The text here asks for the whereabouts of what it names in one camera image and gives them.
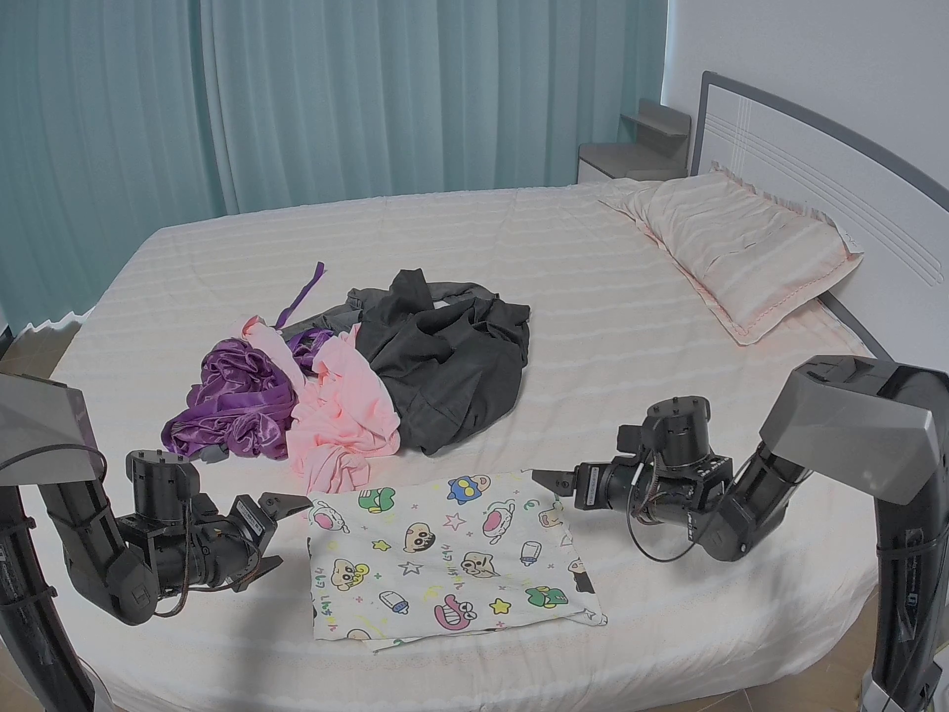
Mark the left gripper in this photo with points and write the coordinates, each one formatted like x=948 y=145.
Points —
x=248 y=538

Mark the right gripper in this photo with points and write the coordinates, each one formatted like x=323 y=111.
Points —
x=600 y=485

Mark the white printed pyjama top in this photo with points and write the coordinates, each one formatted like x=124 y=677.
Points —
x=445 y=568

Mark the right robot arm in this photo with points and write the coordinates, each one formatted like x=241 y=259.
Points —
x=852 y=412

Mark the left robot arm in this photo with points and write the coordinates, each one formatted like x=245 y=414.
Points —
x=74 y=531

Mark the bed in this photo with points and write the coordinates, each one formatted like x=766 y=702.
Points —
x=519 y=286

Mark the purple satin garment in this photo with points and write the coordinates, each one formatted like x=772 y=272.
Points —
x=237 y=390

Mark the pink garment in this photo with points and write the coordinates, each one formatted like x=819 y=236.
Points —
x=341 y=397

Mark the black garment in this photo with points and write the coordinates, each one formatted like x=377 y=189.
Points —
x=445 y=368

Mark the pale pink striped pillow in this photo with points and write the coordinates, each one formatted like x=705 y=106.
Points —
x=741 y=249

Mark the grey bedside table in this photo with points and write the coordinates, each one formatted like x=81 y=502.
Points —
x=630 y=156

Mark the blue-green curtain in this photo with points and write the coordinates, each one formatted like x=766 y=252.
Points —
x=445 y=64
x=89 y=138

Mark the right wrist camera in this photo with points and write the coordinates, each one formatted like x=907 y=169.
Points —
x=634 y=442

